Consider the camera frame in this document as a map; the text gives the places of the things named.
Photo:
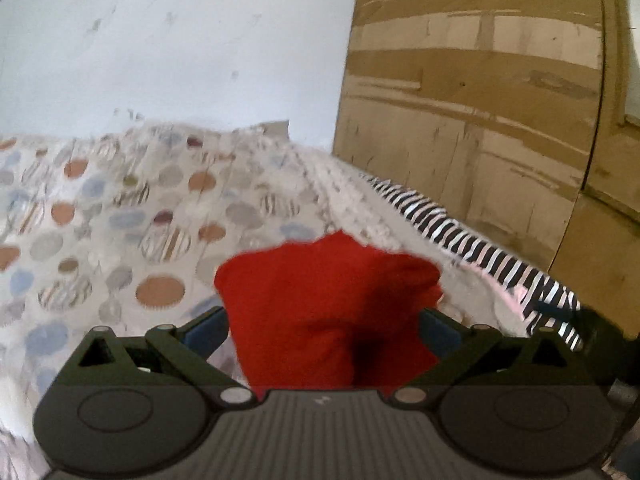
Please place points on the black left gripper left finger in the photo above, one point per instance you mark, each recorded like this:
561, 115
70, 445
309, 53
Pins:
110, 370

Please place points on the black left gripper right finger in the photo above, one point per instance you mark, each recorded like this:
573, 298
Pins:
481, 355

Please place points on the red long-sleeve shirt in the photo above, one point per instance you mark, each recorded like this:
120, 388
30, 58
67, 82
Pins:
331, 314

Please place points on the black white pink striped garment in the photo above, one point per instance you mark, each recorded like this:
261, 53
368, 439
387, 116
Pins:
434, 223

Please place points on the dotted patchwork bed quilt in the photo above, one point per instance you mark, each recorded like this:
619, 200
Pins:
128, 231

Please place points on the brown wooden wardrobe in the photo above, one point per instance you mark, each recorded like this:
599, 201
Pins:
520, 117

